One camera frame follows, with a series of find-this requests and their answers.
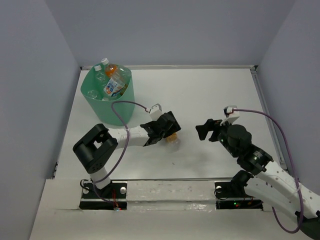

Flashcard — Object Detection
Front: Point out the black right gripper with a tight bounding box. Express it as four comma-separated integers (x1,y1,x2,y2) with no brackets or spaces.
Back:
195,117,238,158

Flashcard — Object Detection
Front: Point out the clear bottle yellow cap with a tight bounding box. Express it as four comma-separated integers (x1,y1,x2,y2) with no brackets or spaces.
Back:
165,133,181,152

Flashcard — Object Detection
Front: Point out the clear bottle white blue label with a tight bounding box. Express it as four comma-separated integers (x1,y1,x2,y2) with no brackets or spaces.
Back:
103,65,131,100

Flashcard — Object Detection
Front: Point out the orange label bottle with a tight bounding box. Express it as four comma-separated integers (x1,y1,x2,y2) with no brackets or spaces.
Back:
101,57,118,78

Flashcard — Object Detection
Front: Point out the crushed clear bottle white cap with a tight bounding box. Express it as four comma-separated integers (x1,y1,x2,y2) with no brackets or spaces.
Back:
87,89,101,100

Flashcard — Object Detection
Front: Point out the long clear bottle white cap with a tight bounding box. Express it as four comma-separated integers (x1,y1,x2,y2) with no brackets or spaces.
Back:
93,64,107,89

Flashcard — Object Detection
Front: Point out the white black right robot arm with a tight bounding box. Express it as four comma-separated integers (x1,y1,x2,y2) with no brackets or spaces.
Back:
195,119,320,240

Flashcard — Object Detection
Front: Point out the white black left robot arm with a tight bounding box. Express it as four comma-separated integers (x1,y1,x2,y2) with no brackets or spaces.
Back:
72,111,181,198

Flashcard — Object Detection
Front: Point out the green plastic bin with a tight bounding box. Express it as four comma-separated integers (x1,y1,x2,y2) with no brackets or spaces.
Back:
80,66,135,126

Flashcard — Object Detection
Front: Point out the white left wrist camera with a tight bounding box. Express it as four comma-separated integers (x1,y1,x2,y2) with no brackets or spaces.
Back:
148,103,163,121

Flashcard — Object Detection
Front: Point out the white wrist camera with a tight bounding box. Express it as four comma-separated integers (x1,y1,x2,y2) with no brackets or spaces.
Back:
220,105,240,126
148,103,163,121

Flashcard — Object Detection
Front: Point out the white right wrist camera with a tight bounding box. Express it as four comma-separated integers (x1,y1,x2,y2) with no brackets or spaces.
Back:
220,105,240,126

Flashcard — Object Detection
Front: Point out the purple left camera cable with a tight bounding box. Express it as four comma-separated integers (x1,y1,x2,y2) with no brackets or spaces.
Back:
92,100,153,203

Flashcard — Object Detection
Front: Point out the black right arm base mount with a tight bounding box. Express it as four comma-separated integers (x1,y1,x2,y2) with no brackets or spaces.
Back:
213,170,263,210

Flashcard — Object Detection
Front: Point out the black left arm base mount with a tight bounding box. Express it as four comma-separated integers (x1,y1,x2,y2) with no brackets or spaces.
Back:
79,179,128,211

